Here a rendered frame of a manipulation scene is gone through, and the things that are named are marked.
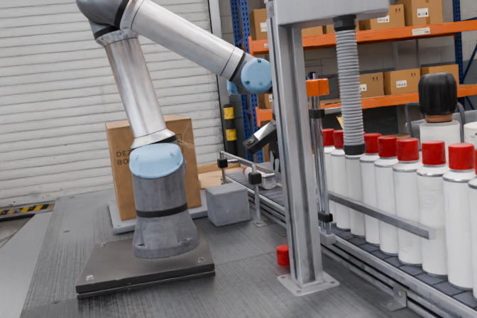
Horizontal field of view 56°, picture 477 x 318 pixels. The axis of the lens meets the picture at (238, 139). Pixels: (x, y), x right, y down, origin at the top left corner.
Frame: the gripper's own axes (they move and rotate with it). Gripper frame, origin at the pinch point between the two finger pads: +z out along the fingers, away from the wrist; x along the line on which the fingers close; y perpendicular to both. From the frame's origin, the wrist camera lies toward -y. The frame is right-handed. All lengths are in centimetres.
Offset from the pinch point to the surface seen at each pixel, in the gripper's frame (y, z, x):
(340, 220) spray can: -1.7, -10.9, -36.3
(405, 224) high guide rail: -4, -24, -56
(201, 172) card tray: -5, 33, 66
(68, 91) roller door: -65, 102, 399
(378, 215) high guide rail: -4, -22, -50
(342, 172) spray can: -1.0, -20.8, -33.9
